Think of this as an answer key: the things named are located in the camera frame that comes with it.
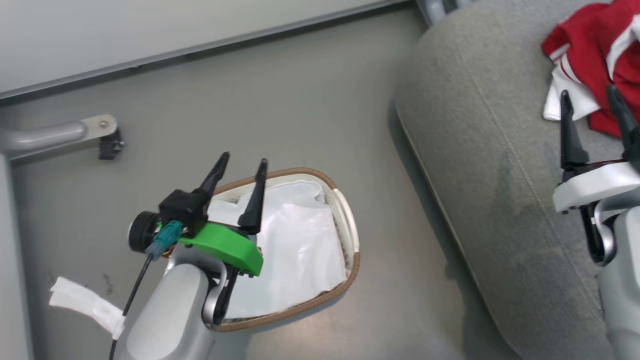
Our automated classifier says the black caster wheel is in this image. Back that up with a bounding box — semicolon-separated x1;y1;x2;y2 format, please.
98;128;125;161

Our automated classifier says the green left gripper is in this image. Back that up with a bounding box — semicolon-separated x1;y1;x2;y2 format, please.
176;151;269;277

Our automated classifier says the grey partition foot with plate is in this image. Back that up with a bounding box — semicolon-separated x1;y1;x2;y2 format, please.
0;114;119;162

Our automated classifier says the grey fabric sofa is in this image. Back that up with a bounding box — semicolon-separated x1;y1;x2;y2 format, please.
391;0;640;360

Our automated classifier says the teal cable connector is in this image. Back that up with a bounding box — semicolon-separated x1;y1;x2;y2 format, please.
145;220;184;259

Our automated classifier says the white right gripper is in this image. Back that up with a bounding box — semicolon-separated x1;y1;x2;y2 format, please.
552;84;640;215

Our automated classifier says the red and white garment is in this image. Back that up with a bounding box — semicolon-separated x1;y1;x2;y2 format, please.
542;0;640;139

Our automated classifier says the white strap on arm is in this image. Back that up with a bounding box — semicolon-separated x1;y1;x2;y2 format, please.
49;276;127;342

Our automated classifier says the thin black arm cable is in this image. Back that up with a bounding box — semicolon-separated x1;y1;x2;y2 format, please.
108;252;155;360

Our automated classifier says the white wicker-rim laundry basket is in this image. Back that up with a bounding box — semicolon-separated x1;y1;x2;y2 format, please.
206;167;361;334

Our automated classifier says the white basket liner cloth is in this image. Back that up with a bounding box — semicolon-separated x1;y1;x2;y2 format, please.
207;180;349;321

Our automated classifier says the grey aluminium partition rail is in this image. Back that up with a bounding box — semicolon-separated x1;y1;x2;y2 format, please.
0;0;412;101

